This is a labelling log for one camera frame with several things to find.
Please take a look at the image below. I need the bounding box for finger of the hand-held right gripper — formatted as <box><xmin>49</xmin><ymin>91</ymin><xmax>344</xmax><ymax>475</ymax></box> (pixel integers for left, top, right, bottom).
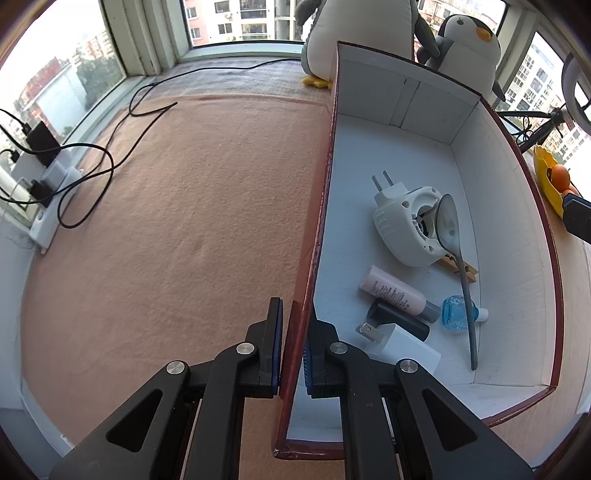
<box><xmin>561</xmin><ymin>193</ymin><xmax>591</xmax><ymax>243</ymax></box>

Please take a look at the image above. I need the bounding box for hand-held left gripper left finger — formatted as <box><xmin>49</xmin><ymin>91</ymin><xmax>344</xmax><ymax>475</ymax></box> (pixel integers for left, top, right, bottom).
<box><xmin>48</xmin><ymin>296</ymin><xmax>284</xmax><ymax>480</ymax></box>

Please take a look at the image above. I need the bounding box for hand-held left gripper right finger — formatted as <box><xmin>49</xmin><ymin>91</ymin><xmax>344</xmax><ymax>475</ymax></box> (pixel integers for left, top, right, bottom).
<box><xmin>302</xmin><ymin>318</ymin><xmax>536</xmax><ymax>480</ymax></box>

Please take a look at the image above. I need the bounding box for white charger plug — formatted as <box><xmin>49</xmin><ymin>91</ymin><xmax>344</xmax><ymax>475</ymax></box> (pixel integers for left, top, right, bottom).
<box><xmin>355</xmin><ymin>322</ymin><xmax>441</xmax><ymax>376</ymax></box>

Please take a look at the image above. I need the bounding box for black tube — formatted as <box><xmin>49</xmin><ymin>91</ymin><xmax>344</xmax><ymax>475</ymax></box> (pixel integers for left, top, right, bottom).
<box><xmin>367</xmin><ymin>298</ymin><xmax>431</xmax><ymax>343</ymax></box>

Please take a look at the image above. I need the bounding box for pink cosmetic bottle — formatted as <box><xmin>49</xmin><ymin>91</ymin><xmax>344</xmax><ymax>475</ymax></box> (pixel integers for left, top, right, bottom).
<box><xmin>359</xmin><ymin>265</ymin><xmax>441</xmax><ymax>324</ymax></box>

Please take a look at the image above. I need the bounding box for grey spoon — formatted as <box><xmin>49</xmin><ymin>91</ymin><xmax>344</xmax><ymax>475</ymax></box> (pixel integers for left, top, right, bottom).
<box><xmin>435</xmin><ymin>194</ymin><xmax>478</xmax><ymax>371</ymax></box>

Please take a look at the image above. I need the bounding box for wooden clothespin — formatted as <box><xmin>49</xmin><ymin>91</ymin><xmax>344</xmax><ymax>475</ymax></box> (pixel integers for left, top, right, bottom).
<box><xmin>436</xmin><ymin>255</ymin><xmax>480</xmax><ymax>284</ymax></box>

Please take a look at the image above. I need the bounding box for clear blue bottle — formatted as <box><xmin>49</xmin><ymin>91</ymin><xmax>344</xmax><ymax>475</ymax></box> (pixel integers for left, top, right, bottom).
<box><xmin>441</xmin><ymin>295</ymin><xmax>490</xmax><ymax>332</ymax></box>

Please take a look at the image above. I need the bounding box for white plug-in mosquito device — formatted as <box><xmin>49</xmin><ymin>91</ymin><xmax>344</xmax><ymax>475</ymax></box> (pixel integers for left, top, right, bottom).
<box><xmin>372</xmin><ymin>171</ymin><xmax>458</xmax><ymax>268</ymax></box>

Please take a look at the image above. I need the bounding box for red cardboard box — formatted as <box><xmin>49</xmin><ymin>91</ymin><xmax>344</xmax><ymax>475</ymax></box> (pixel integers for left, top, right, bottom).
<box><xmin>271</xmin><ymin>41</ymin><xmax>565</xmax><ymax>461</ymax></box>

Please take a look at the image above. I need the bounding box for yellow fruit bowl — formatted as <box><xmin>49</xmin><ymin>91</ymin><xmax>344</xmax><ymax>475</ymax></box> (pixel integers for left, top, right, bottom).
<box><xmin>533</xmin><ymin>145</ymin><xmax>580</xmax><ymax>217</ymax></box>

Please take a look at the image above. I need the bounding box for black tripod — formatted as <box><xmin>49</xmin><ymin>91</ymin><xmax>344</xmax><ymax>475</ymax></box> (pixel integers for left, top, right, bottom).
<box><xmin>496</xmin><ymin>106</ymin><xmax>568</xmax><ymax>151</ymax></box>

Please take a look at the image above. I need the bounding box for small penguin plush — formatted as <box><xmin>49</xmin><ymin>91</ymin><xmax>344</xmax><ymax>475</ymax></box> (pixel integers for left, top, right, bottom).
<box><xmin>425</xmin><ymin>14</ymin><xmax>507</xmax><ymax>103</ymax></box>

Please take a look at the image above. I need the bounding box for white power strip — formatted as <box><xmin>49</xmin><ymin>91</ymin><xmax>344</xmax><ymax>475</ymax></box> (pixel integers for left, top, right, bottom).
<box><xmin>9</xmin><ymin>159</ymin><xmax>84</xmax><ymax>252</ymax></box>

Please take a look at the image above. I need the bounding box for white quilted cloth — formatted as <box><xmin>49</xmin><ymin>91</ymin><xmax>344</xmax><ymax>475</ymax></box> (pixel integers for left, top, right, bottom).
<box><xmin>139</xmin><ymin>58</ymin><xmax>333</xmax><ymax>100</ymax></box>

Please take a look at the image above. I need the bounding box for small black charger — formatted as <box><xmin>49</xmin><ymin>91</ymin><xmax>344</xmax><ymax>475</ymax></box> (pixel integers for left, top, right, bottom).
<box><xmin>30</xmin><ymin>180</ymin><xmax>54</xmax><ymax>208</ymax></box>

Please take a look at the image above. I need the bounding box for large penguin plush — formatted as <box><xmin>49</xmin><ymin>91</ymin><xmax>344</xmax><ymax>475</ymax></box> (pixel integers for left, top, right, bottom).
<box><xmin>295</xmin><ymin>0</ymin><xmax>441</xmax><ymax>88</ymax></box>

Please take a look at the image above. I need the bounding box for large black charger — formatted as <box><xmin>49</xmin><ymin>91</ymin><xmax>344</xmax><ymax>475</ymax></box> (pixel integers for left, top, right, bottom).
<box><xmin>25</xmin><ymin>121</ymin><xmax>62</xmax><ymax>168</ymax></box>

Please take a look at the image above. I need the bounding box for looped black cable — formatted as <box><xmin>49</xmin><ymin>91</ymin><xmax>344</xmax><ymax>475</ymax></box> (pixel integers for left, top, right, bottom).
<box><xmin>0</xmin><ymin>108</ymin><xmax>115</xmax><ymax>229</ymax></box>

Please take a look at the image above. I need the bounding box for long black cable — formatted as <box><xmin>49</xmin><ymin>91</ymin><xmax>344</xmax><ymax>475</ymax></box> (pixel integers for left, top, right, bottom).
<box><xmin>128</xmin><ymin>58</ymin><xmax>305</xmax><ymax>117</ymax></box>

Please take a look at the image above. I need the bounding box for white window frame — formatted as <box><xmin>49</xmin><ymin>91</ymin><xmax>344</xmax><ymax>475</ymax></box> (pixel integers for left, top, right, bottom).
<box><xmin>0</xmin><ymin>0</ymin><xmax>591</xmax><ymax>153</ymax></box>

